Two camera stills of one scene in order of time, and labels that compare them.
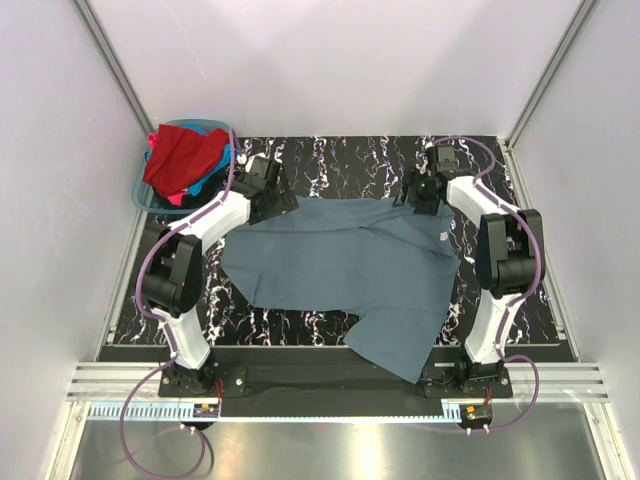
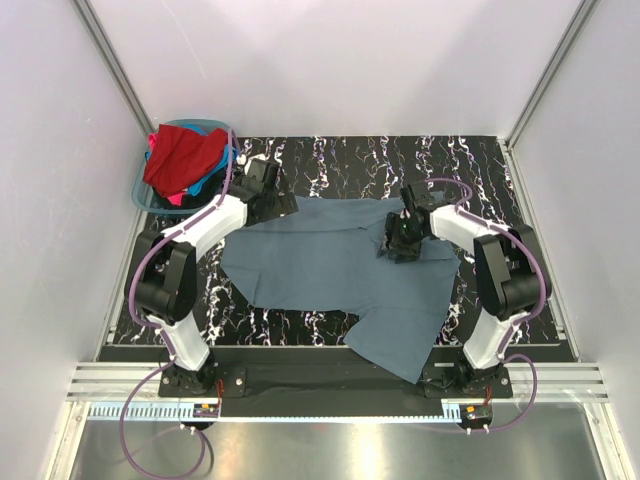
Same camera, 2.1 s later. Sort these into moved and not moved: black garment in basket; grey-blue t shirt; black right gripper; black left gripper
Moved: black right gripper
Not moved: grey-blue t shirt; black left gripper; black garment in basket
